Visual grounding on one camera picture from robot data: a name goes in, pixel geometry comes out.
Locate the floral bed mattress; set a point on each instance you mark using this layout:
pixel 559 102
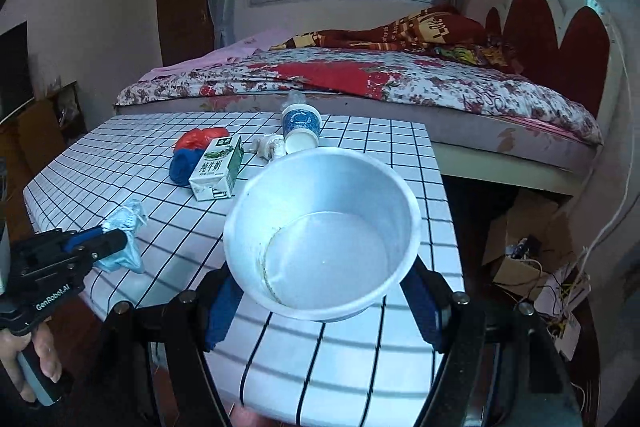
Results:
pixel 385 76

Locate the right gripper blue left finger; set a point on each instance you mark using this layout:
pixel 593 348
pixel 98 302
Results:
pixel 221 297

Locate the blue plastic bag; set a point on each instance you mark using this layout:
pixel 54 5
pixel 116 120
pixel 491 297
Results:
pixel 183 163

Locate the red white headboard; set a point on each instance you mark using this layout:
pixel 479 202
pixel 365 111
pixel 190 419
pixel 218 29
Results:
pixel 574 51

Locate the red plastic bag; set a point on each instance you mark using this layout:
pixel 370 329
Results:
pixel 199 139

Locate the green white milk carton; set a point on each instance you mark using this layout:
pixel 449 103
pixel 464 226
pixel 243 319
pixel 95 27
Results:
pixel 215 173

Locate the blue white paper cup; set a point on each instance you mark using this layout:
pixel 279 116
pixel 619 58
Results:
pixel 301 124

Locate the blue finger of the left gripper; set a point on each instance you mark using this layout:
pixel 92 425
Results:
pixel 109 243
pixel 79 238

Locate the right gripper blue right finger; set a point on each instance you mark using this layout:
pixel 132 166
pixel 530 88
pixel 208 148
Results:
pixel 425 292

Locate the left human hand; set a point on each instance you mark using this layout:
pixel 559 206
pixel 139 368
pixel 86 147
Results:
pixel 32 364

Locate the red patterned blanket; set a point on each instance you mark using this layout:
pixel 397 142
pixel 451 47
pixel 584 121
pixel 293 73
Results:
pixel 439 31

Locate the clear plastic bag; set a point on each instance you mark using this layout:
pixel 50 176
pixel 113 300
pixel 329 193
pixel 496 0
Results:
pixel 128 218

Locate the pink bed sheet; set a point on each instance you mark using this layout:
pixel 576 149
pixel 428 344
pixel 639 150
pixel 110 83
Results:
pixel 234 52

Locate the cardboard box under bed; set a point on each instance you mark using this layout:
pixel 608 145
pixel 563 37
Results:
pixel 529 246

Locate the white plastic bowl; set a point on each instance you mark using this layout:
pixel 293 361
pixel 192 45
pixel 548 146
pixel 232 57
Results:
pixel 323 234

